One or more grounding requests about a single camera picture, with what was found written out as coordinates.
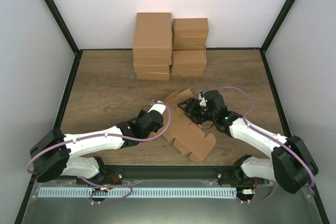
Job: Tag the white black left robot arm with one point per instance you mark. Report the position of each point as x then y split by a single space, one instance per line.
58 154

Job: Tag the upper small cardboard box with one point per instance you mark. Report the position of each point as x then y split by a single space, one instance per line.
189 43

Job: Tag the bottom small cardboard box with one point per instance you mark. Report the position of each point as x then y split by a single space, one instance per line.
187 72

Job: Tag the large cardboard box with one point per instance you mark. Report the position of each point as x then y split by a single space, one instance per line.
152 68
152 60
152 35
153 76

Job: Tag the bottom large cardboard box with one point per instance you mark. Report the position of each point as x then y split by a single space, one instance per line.
153 76

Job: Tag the light blue slotted cable duct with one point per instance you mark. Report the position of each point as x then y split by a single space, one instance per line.
81 192

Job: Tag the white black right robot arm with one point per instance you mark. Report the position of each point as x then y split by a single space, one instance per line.
288 162

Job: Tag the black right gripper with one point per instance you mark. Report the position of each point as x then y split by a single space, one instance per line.
192 109

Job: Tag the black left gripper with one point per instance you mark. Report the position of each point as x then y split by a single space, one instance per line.
139 117

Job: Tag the top large cardboard box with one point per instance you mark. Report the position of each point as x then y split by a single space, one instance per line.
152 35

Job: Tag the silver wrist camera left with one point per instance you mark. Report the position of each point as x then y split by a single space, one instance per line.
158 106

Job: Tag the top small cardboard box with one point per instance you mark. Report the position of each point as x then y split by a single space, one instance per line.
190 27

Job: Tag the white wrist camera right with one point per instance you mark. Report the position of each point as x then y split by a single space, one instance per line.
202 100

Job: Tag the small cardboard box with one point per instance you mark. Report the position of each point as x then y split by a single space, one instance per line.
190 27
189 43
187 72
189 59

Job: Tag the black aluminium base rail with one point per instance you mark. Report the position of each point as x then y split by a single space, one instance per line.
223 175

